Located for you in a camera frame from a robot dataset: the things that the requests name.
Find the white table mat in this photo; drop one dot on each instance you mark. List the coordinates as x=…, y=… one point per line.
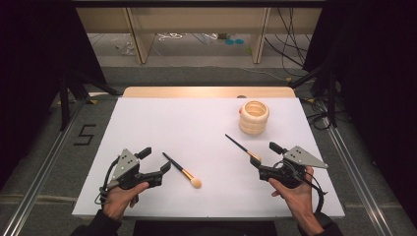
x=196, y=131

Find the black stool seat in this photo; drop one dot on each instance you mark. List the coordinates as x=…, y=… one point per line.
x=203, y=228

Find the metal floor rail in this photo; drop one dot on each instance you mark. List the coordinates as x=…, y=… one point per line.
x=36, y=187
x=360, y=183

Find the cream ringed brush holder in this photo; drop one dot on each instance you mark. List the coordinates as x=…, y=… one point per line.
x=254, y=126

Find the thin black makeup brush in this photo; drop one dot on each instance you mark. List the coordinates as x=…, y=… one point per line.
x=241, y=146

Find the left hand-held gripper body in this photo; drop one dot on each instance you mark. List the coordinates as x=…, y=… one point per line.
x=126, y=164

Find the person's left hand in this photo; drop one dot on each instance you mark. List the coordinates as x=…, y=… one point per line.
x=119, y=200

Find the black tripod stand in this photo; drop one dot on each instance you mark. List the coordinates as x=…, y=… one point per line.
x=331, y=95
x=65, y=98

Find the makeup brush with fluffy head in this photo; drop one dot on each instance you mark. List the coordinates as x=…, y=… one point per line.
x=195, y=182

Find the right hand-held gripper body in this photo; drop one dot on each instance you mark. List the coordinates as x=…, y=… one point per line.
x=301, y=157

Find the person's right hand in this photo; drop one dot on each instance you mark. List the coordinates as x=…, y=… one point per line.
x=300, y=200

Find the light wooden shelf unit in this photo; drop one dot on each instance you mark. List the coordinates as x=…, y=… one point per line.
x=196, y=19

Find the blue round discs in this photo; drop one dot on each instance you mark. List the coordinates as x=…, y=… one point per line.
x=234, y=42

